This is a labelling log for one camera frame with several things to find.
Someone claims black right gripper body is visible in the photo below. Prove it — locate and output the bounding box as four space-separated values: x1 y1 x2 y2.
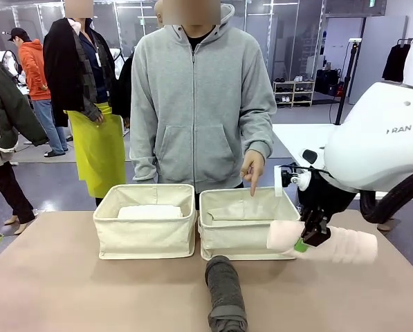
297 169 358 217

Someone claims pink towel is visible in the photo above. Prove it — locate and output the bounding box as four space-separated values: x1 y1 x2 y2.
267 220 379 266

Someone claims white towel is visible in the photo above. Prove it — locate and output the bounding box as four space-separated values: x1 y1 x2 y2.
117 204 183 220

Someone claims person's right forearm grey sleeve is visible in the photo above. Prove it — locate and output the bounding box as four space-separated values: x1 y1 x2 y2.
129 110 159 183

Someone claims person's left forearm grey sleeve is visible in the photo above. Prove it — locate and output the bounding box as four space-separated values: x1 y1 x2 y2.
239 100 278 162

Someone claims person's left hand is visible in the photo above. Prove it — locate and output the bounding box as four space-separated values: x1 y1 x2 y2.
241 150 266 199

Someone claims white table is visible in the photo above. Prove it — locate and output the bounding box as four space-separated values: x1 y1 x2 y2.
272 123 338 167

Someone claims beige fabric basket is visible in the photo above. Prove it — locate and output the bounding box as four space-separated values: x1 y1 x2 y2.
93 183 197 261
197 186 301 261

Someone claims wooden shoe rack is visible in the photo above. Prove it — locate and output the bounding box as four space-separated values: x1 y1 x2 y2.
272 80 315 109

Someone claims dark grey rolled towel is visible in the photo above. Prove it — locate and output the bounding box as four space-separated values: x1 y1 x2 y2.
205 255 248 332

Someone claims black case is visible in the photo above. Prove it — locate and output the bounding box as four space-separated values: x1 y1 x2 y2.
314 68 342 96

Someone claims black tripod pole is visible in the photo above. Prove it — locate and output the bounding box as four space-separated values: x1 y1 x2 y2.
333 39 362 126

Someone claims person in dark green jacket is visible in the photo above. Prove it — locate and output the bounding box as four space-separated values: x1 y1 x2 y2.
0 50 51 236

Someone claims black hanging garment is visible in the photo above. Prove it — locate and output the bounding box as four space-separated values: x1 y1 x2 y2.
381 39 412 84

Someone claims person in grey hoodie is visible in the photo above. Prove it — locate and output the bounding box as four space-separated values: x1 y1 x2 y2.
129 3 278 193

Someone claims person in orange hoodie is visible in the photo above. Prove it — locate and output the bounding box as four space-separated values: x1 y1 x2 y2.
7 27 68 158

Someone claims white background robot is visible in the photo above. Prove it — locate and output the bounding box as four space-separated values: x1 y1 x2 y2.
0 50 21 79

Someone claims person with yellow apron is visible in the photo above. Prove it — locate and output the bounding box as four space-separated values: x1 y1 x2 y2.
42 0 127 208

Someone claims person in black top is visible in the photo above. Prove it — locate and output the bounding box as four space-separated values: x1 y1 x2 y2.
109 0 165 119

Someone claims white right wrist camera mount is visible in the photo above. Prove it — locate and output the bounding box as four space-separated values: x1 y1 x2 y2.
274 163 313 200

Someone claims black right arm hose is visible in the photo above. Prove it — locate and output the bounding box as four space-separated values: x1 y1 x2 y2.
359 165 413 225

